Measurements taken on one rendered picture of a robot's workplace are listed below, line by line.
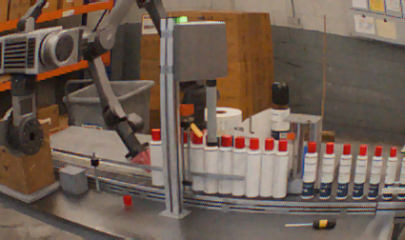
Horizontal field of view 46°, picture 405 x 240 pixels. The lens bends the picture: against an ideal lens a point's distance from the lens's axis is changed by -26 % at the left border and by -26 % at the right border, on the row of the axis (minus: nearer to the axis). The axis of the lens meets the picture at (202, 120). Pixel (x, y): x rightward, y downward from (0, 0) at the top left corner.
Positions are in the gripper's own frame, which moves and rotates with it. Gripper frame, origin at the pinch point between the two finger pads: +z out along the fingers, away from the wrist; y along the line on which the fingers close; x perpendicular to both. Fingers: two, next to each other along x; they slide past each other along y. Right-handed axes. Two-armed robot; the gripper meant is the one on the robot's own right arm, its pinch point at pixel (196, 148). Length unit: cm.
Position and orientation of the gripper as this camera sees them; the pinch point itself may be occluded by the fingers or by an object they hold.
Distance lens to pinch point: 223.1
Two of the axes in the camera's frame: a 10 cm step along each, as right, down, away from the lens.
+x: -4.3, 2.0, -8.8
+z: -0.1, 9.8, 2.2
